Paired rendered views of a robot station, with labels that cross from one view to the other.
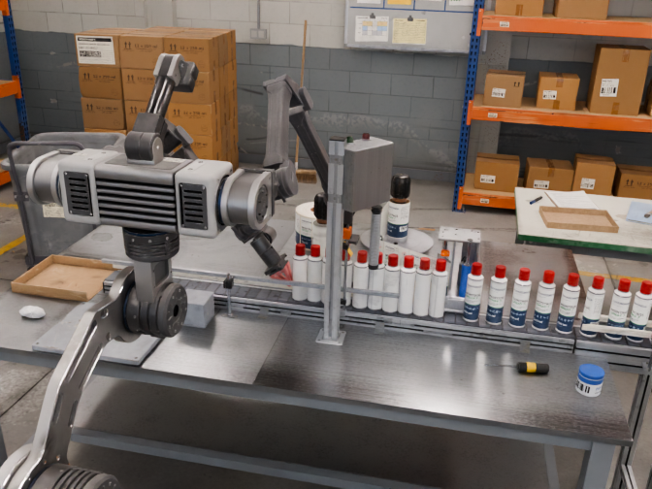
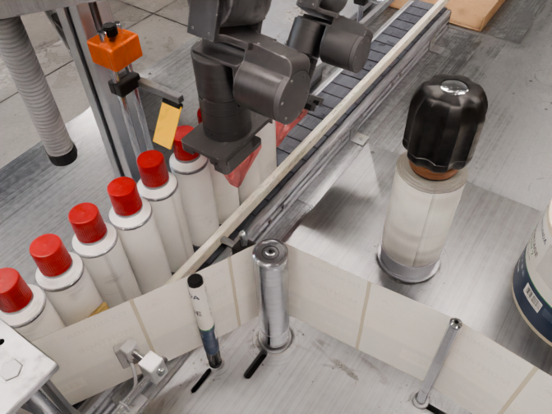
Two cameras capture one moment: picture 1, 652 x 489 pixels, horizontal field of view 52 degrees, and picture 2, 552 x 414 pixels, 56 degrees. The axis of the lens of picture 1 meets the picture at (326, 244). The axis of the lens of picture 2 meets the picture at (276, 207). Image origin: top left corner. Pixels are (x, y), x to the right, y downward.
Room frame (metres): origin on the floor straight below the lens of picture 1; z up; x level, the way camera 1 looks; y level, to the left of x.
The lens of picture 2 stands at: (2.37, -0.48, 1.50)
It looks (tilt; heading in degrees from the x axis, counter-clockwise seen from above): 48 degrees down; 115
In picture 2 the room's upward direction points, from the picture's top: 2 degrees counter-clockwise
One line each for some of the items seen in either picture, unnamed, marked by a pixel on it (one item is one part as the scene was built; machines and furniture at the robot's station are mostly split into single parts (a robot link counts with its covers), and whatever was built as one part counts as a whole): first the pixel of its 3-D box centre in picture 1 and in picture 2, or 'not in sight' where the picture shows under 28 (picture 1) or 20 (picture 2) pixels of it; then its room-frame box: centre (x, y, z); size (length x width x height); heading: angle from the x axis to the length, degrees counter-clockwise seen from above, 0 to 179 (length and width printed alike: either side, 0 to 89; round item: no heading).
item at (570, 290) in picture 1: (569, 303); not in sight; (1.91, -0.79, 0.98); 0.05 x 0.05 x 0.20
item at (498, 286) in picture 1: (497, 295); not in sight; (1.96, -0.56, 0.98); 0.05 x 0.05 x 0.20
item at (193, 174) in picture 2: (344, 277); (195, 189); (2.06, -0.07, 0.98); 0.05 x 0.05 x 0.20
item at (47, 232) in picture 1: (72, 195); not in sight; (4.23, 1.70, 0.48); 0.89 x 0.63 x 0.96; 6
